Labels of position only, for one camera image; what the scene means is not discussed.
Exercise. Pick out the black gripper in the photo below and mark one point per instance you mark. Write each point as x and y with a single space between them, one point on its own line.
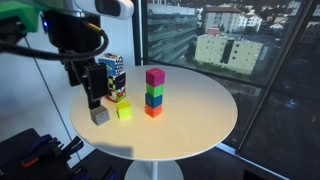
70 33

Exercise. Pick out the light green block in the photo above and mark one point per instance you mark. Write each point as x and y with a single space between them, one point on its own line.
124 110

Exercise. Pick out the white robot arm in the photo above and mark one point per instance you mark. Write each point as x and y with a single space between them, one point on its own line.
125 8

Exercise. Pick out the grey studded block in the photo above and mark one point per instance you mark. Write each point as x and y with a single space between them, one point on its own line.
100 116

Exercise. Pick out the mulberry pink block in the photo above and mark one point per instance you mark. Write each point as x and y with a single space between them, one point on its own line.
155 77

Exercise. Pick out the blue block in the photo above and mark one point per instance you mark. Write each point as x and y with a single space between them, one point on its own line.
153 100

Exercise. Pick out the orange block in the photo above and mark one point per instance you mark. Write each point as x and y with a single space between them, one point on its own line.
153 111

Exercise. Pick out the blue white patterned cube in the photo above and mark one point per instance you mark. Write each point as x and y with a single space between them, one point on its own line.
113 65

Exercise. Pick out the black green checkered cube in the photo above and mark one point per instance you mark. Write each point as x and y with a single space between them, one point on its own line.
117 81

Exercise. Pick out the red white green cube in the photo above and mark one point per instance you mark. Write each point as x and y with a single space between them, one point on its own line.
116 95

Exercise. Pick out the black spring clamp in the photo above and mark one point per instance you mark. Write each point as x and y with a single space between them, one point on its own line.
75 145

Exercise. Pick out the grey glass office building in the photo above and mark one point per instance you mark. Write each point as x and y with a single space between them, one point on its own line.
170 30

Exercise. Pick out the black tool bag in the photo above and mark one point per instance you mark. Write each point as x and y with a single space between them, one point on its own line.
16 150

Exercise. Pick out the beige apartment building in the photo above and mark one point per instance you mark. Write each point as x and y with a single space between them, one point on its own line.
213 50

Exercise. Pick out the white building red roof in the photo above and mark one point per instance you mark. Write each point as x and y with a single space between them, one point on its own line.
226 18

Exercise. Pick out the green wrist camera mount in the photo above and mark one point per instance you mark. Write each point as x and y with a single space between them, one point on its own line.
20 13

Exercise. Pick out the white table pedestal base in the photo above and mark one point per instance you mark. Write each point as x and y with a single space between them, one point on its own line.
153 170

